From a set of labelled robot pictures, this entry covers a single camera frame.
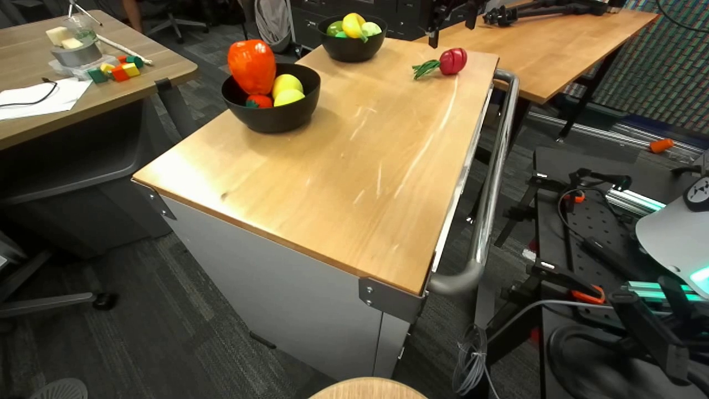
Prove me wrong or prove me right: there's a black bowl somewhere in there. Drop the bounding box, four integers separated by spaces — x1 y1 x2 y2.
321 18 388 64
219 62 323 136

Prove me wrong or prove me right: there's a white device with green light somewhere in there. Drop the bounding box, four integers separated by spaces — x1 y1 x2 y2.
634 172 709 298

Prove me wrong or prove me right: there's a white paper sheet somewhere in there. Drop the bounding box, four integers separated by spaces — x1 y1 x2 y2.
0 75 95 121

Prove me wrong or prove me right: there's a round wooden stool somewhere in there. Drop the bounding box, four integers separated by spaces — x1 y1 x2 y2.
309 375 431 399

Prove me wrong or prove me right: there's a cart cabinet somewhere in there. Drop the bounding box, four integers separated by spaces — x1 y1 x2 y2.
141 183 438 384

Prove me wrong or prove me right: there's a wooden desk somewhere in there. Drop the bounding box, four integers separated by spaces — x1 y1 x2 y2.
0 8 200 262
427 7 661 141

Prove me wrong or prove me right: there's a red radish with leaves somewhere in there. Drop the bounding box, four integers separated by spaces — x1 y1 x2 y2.
411 46 469 81

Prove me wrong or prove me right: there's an orange clamp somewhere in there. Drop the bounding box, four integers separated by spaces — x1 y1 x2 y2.
568 283 609 306

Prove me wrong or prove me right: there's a white stick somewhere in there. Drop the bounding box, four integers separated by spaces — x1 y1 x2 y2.
95 32 155 67

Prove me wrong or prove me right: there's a chrome cart handle rail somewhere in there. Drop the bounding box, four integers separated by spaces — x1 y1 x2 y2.
427 70 520 298

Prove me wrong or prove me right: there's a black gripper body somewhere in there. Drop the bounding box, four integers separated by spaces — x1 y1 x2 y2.
431 0 486 32

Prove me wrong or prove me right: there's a red orange apple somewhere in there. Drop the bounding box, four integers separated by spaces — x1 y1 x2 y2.
227 37 279 98

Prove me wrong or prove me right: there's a grey office chair base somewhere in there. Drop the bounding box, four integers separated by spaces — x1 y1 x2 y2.
0 229 119 321

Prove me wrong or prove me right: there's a yellow banana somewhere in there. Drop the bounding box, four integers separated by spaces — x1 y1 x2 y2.
339 11 370 44

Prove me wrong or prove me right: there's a clear plastic container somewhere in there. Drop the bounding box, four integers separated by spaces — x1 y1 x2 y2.
45 13 106 69

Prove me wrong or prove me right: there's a black office chair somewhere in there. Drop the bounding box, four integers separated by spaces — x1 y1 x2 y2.
141 0 223 42

